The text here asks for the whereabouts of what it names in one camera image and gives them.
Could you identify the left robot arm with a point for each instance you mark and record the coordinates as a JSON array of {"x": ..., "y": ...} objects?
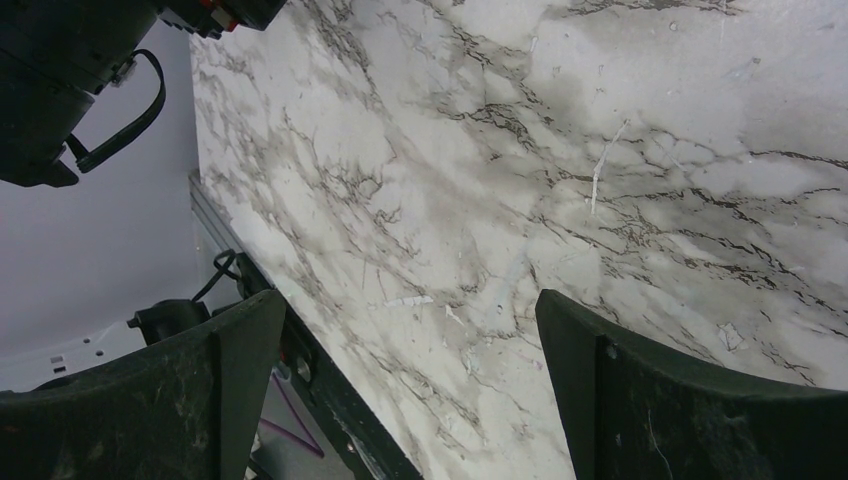
[{"x": 56, "y": 57}]

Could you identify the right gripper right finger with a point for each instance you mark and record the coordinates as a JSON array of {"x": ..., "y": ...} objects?
[{"x": 633, "y": 408}]

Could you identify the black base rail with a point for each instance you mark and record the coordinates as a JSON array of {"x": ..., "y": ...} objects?
[{"x": 314, "y": 425}]

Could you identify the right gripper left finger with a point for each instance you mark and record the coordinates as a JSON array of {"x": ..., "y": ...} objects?
[{"x": 186, "y": 407}]

